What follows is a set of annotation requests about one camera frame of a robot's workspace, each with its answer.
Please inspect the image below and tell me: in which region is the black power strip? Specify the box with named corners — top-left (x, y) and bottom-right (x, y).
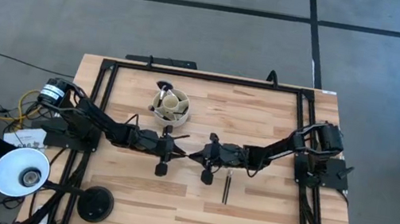
top-left (125, 51), bottom-right (200, 71)

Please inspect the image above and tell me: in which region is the black round lamp base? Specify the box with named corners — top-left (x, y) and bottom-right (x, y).
top-left (74, 183), bottom-right (118, 224)

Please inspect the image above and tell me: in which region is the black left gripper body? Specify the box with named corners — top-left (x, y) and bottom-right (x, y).
top-left (132, 120), bottom-right (178, 180)

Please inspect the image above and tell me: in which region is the fluffy round-head makeup brush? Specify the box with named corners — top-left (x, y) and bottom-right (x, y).
top-left (146, 104), bottom-right (169, 121)

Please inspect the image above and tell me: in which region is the yellow cable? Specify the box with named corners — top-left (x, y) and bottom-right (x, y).
top-left (0, 83), bottom-right (45, 132)

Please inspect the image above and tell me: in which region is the fan makeup brush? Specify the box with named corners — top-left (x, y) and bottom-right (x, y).
top-left (153, 78), bottom-right (174, 110)

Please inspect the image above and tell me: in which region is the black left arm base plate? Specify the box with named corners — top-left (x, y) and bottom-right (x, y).
top-left (29, 117), bottom-right (104, 155)

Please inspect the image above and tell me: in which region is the black arched clamp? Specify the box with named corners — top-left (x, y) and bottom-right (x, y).
top-left (265, 69), bottom-right (282, 87)

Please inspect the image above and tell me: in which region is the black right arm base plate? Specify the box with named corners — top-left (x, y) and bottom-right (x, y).
top-left (290, 149), bottom-right (355, 192)

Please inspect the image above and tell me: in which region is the black aluminium table frame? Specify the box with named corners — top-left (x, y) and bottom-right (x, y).
top-left (19, 46), bottom-right (382, 224)

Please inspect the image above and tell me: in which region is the white lamp shade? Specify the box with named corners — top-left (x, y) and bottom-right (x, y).
top-left (0, 142), bottom-right (55, 203)

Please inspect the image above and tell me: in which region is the white paper sheet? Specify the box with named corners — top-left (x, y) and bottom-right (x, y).
top-left (1, 123), bottom-right (49, 153)

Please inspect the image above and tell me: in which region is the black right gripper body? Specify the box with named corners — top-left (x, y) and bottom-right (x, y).
top-left (196, 130), bottom-right (251, 192)

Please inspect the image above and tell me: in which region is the white round brush holder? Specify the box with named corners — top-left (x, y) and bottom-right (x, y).
top-left (147, 85), bottom-right (193, 131)

